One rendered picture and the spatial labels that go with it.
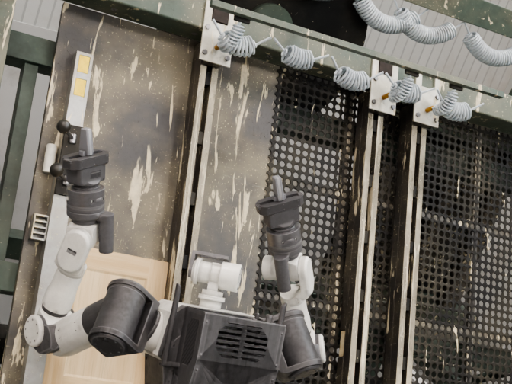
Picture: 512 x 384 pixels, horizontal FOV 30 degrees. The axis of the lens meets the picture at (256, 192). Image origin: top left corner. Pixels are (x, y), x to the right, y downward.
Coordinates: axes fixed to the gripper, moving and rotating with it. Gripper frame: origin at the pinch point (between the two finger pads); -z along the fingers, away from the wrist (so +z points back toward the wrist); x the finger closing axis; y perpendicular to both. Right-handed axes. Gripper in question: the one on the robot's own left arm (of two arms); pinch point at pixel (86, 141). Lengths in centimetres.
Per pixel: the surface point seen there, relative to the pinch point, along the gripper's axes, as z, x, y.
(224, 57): -10, 73, -19
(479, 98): 6, 157, 27
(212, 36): -15, 72, -23
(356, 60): -7, 116, 1
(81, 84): -2, 36, -40
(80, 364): 67, 12, -14
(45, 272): 43, 10, -26
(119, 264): 44, 30, -18
